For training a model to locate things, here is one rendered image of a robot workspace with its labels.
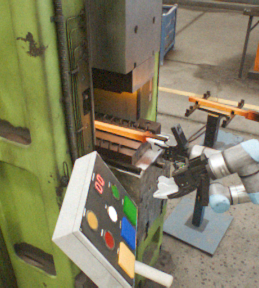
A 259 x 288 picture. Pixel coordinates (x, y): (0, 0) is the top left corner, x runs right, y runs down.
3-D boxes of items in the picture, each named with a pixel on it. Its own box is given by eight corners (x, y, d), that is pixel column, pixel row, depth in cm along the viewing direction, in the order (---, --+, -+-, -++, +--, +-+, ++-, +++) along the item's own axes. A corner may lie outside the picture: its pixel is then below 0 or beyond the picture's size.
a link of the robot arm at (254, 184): (283, 186, 106) (269, 155, 104) (272, 206, 99) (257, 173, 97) (259, 188, 112) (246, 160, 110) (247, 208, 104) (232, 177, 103)
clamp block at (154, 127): (160, 134, 173) (161, 123, 170) (153, 142, 167) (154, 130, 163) (139, 128, 178) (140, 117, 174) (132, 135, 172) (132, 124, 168)
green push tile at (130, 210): (137, 209, 120) (126, 194, 116) (136, 225, 114) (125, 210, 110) (132, 210, 120) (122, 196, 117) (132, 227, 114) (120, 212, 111)
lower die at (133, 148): (151, 145, 164) (151, 130, 160) (131, 168, 150) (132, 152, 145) (78, 125, 180) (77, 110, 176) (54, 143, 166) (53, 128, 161)
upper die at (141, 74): (154, 76, 144) (155, 54, 139) (132, 94, 130) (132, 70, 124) (72, 59, 161) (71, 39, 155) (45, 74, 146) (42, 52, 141)
